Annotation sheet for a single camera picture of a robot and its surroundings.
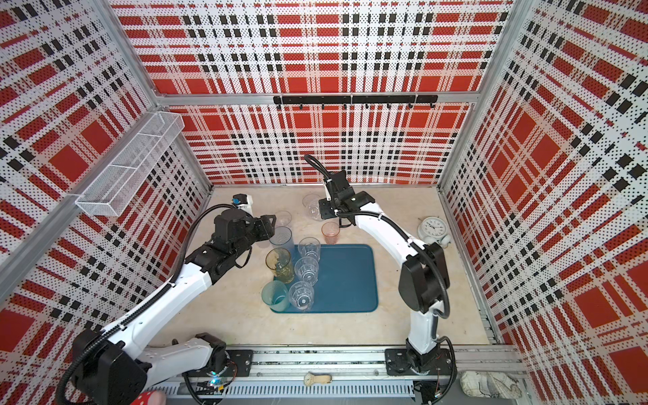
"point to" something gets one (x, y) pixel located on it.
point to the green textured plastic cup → (274, 294)
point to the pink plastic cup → (331, 230)
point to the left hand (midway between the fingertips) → (272, 217)
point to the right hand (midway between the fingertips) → (329, 206)
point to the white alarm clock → (434, 229)
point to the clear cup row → (301, 295)
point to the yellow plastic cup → (278, 261)
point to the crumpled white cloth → (490, 384)
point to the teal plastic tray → (348, 280)
